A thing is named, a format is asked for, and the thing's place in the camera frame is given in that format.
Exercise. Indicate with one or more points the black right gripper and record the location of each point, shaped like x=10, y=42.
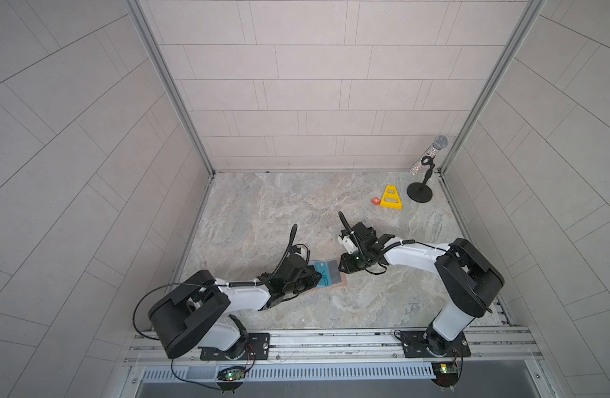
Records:
x=345, y=265

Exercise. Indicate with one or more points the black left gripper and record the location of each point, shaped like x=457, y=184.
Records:
x=310, y=274

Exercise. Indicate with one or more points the teal VIP card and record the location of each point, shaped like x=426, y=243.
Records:
x=323, y=269

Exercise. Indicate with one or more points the tan leather card holder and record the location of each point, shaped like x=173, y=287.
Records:
x=333, y=286

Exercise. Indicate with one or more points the black VIP card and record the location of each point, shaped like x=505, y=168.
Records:
x=335, y=276

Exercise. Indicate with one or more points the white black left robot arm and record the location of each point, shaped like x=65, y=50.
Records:
x=200, y=312

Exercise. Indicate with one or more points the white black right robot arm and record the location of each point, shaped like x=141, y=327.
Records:
x=471, y=281

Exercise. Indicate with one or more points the yellow triangular plastic block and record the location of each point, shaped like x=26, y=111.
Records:
x=391, y=198

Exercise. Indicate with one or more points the black microphone stand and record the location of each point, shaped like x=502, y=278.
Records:
x=419, y=191

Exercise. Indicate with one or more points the left green circuit board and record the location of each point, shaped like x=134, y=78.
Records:
x=232, y=374

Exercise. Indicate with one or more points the glitter microphone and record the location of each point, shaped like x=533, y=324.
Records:
x=440, y=143

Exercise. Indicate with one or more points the right circuit board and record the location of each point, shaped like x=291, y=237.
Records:
x=446, y=374

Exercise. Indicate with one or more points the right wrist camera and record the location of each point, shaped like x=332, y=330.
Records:
x=346, y=241

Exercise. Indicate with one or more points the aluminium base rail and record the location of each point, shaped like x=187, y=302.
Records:
x=502, y=361

